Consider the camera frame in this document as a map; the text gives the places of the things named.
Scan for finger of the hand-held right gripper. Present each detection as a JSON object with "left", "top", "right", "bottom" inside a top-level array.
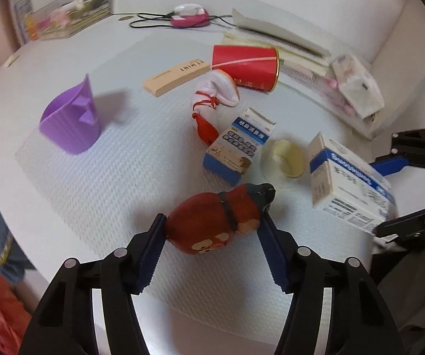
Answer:
[
  {"left": 368, "top": 129, "right": 425, "bottom": 177},
  {"left": 373, "top": 209, "right": 425, "bottom": 257}
]

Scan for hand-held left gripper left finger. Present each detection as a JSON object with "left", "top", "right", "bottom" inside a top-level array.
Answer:
[{"left": 19, "top": 212, "right": 169, "bottom": 355}]

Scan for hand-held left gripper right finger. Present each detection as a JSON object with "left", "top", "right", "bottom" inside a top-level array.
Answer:
[{"left": 257, "top": 216, "right": 405, "bottom": 355}]

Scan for large white blue box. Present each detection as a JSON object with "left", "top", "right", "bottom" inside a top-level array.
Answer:
[{"left": 307, "top": 132, "right": 396, "bottom": 235}]

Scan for brown bear gourd toy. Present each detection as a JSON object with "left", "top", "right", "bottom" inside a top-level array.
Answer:
[{"left": 166, "top": 183, "right": 276, "bottom": 255}]

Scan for purple ribbed cup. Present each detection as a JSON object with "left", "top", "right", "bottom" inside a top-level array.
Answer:
[{"left": 39, "top": 74, "right": 102, "bottom": 155}]

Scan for long beige box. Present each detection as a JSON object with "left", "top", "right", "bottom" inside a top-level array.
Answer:
[{"left": 142, "top": 58, "right": 211, "bottom": 98}]

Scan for textured clear desk mat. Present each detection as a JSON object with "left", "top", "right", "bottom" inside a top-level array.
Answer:
[{"left": 14, "top": 30, "right": 346, "bottom": 319}]

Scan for person's dark clothing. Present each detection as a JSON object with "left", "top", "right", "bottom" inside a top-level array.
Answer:
[{"left": 371, "top": 251, "right": 425, "bottom": 355}]

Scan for pink white tissue pack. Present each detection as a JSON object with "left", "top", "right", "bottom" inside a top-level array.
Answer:
[{"left": 331, "top": 55, "right": 385, "bottom": 120}]

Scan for pink pens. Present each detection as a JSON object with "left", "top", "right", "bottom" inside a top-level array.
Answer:
[{"left": 309, "top": 76, "right": 355, "bottom": 116}]

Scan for clear plastic pudding cup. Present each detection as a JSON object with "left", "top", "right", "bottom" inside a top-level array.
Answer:
[{"left": 260, "top": 139, "right": 305, "bottom": 189}]

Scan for small blue white carton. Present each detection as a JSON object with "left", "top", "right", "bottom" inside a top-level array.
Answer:
[{"left": 203, "top": 107, "right": 277, "bottom": 186}]

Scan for worn paperback book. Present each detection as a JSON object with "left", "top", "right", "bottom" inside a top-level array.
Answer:
[{"left": 223, "top": 8, "right": 334, "bottom": 82}]

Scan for white pouch with red ribbon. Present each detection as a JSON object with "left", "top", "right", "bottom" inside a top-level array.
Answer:
[{"left": 192, "top": 70, "right": 240, "bottom": 113}]

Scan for red cylindrical can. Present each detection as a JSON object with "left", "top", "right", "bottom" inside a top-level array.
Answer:
[{"left": 211, "top": 44, "right": 280, "bottom": 93}]

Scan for pink round device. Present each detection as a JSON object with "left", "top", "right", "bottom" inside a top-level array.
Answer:
[{"left": 170, "top": 4, "right": 211, "bottom": 28}]

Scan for clear plastic storage box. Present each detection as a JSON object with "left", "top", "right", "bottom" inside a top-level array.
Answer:
[{"left": 23, "top": 0, "right": 120, "bottom": 41}]

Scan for black cable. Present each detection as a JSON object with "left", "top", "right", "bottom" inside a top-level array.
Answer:
[{"left": 129, "top": 12, "right": 235, "bottom": 29}]

